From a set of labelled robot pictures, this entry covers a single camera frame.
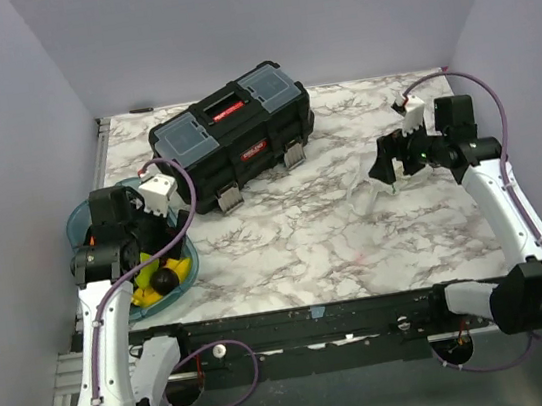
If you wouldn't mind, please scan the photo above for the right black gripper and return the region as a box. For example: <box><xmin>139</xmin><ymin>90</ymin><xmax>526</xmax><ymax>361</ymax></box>
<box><xmin>362</xmin><ymin>113</ymin><xmax>454</xmax><ymax>186</ymax></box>

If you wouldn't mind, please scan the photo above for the white plastic bag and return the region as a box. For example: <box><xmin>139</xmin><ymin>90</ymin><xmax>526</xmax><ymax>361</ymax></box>
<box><xmin>346</xmin><ymin>150</ymin><xmax>434</xmax><ymax>217</ymax></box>

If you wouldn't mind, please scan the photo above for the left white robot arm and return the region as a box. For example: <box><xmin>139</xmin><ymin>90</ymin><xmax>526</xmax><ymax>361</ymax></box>
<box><xmin>66</xmin><ymin>174</ymin><xmax>199</xmax><ymax>406</ymax></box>

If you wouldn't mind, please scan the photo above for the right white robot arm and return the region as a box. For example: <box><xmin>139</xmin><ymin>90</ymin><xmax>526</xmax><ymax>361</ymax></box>
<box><xmin>369</xmin><ymin>95</ymin><xmax>542</xmax><ymax>335</ymax></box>

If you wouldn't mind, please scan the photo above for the dark fake plum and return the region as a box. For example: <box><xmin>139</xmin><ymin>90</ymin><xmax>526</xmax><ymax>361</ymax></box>
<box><xmin>150</xmin><ymin>267</ymin><xmax>180</xmax><ymax>296</ymax></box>

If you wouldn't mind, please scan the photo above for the yellow fake banana bunch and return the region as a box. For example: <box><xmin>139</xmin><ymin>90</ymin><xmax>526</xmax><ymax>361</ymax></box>
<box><xmin>131</xmin><ymin>256</ymin><xmax>193</xmax><ymax>309</ymax></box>

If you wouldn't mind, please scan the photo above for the black plastic toolbox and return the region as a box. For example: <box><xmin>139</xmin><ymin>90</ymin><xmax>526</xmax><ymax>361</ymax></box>
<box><xmin>148</xmin><ymin>61</ymin><xmax>315</xmax><ymax>215</ymax></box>

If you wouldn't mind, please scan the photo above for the teal plastic fruit bowl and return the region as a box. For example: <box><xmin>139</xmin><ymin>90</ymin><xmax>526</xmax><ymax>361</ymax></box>
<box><xmin>66</xmin><ymin>173</ymin><xmax>199</xmax><ymax>323</ymax></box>

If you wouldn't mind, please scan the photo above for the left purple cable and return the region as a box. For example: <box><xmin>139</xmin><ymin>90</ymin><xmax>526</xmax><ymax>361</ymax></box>
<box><xmin>58</xmin><ymin>147</ymin><xmax>265</xmax><ymax>406</ymax></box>

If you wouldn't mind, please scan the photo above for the purple cable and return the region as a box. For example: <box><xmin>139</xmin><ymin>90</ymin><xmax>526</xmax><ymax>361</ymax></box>
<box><xmin>392</xmin><ymin>57</ymin><xmax>542</xmax><ymax>380</ymax></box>
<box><xmin>58</xmin><ymin>147</ymin><xmax>265</xmax><ymax>406</ymax></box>

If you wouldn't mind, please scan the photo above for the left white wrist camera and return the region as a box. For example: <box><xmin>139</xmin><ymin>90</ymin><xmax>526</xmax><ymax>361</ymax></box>
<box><xmin>137</xmin><ymin>173</ymin><xmax>177</xmax><ymax>217</ymax></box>

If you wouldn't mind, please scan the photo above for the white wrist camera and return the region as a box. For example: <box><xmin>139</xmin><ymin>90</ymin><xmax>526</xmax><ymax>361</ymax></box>
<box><xmin>137</xmin><ymin>173</ymin><xmax>177</xmax><ymax>217</ymax></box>
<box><xmin>392</xmin><ymin>94</ymin><xmax>426</xmax><ymax>137</ymax></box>

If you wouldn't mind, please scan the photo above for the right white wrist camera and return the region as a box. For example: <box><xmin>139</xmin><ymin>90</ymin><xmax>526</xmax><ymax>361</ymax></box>
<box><xmin>392</xmin><ymin>94</ymin><xmax>426</xmax><ymax>137</ymax></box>

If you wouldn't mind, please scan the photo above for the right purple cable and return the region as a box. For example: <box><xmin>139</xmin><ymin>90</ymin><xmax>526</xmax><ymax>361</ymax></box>
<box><xmin>392</xmin><ymin>57</ymin><xmax>542</xmax><ymax>380</ymax></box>

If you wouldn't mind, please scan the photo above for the black metal base rail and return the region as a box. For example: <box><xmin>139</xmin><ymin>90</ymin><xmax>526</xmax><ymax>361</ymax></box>
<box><xmin>128</xmin><ymin>289</ymin><xmax>497</xmax><ymax>390</ymax></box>

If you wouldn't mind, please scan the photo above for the aluminium frame profile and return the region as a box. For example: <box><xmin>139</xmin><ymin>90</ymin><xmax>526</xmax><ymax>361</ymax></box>
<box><xmin>49</xmin><ymin>342</ymin><xmax>141</xmax><ymax>396</ymax></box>

